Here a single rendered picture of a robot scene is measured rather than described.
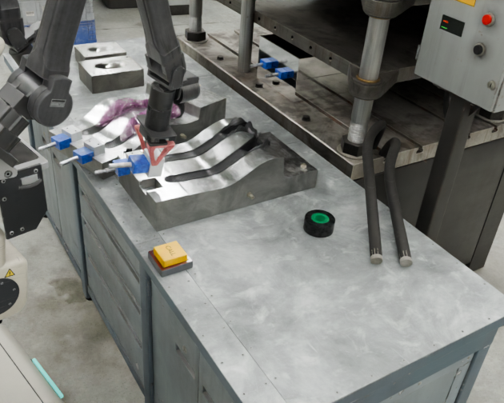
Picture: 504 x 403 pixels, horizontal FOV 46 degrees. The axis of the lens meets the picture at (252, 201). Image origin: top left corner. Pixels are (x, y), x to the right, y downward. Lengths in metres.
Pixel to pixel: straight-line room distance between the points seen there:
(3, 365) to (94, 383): 0.39
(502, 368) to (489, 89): 1.21
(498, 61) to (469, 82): 0.11
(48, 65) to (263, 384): 0.71
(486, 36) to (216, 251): 0.90
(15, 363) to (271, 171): 0.96
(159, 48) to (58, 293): 1.50
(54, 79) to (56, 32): 0.08
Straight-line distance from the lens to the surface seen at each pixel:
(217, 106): 1.96
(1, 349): 2.02
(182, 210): 1.53
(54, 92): 1.14
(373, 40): 1.84
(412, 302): 1.43
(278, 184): 1.65
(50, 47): 1.13
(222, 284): 1.38
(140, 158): 1.49
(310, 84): 2.31
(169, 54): 1.32
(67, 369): 2.29
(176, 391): 1.76
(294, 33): 2.26
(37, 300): 2.57
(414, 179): 2.20
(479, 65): 1.75
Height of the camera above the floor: 1.72
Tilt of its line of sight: 34 degrees down
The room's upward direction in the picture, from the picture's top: 5 degrees clockwise
